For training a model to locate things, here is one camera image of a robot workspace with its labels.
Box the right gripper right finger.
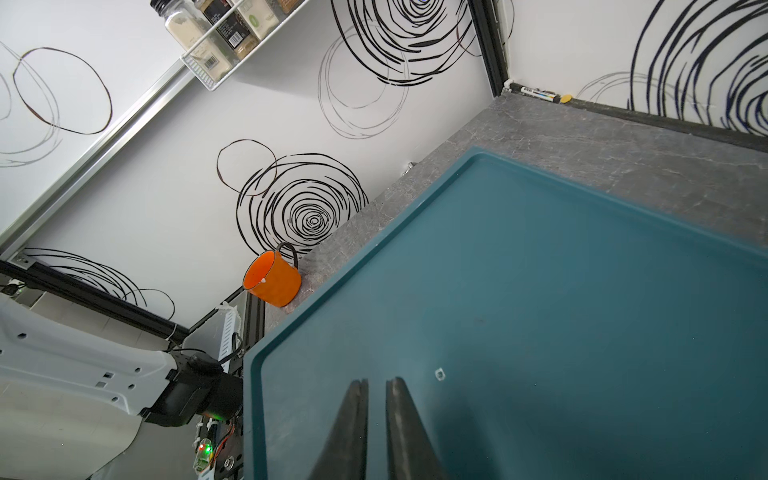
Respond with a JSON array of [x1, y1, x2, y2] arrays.
[[385, 377, 447, 479]]

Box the spice jar dark contents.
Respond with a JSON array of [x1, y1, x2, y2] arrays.
[[195, 0, 258, 60]]

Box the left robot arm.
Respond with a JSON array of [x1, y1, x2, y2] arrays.
[[1, 296, 243, 427]]

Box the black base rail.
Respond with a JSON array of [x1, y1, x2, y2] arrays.
[[184, 289, 264, 479]]

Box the white slotted cable duct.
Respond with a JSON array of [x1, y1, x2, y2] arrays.
[[217, 302, 242, 373]]

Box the spice jar beige contents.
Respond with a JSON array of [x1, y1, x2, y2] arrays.
[[238, 0, 279, 40]]

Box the white clear spice shelf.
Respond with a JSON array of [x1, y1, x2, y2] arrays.
[[163, 1, 303, 91]]

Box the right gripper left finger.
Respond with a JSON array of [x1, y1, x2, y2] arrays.
[[309, 379, 369, 480]]

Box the spice jar white contents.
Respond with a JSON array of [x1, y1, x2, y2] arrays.
[[149, 0, 234, 86]]

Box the marker pen at wall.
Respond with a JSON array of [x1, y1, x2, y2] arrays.
[[509, 83, 573, 104]]

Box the orange mug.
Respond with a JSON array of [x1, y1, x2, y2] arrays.
[[242, 242, 302, 308]]

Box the teal drawer cabinet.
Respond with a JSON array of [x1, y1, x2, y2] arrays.
[[244, 149, 767, 479]]

